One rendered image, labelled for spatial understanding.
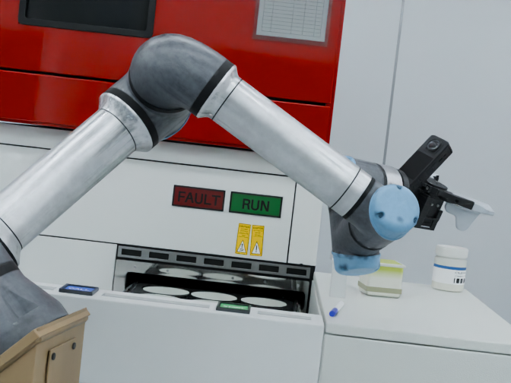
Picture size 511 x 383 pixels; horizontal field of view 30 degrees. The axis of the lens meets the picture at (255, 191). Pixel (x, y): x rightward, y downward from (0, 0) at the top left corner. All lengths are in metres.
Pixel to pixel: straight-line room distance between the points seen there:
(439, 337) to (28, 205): 0.68
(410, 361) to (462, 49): 2.27
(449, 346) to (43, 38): 1.13
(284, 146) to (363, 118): 2.27
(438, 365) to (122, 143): 0.62
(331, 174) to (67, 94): 0.91
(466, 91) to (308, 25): 1.67
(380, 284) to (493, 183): 1.87
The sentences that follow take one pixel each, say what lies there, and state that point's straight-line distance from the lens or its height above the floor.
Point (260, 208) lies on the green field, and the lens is 2.15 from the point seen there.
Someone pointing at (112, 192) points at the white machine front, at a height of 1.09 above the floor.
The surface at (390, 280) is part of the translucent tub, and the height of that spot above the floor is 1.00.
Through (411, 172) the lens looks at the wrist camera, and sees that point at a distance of 1.67.
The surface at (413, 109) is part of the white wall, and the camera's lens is 3.67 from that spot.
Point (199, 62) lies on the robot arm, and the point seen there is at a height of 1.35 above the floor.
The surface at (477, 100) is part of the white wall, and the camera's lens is 3.71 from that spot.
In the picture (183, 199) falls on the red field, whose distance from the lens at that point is 2.16.
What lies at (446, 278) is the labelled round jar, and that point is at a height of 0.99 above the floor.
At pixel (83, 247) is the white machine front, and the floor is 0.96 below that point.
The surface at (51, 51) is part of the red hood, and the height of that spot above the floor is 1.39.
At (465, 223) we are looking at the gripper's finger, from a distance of 1.73.
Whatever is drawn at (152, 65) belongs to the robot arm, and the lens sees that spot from 1.41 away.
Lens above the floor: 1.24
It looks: 3 degrees down
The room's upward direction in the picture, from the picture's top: 6 degrees clockwise
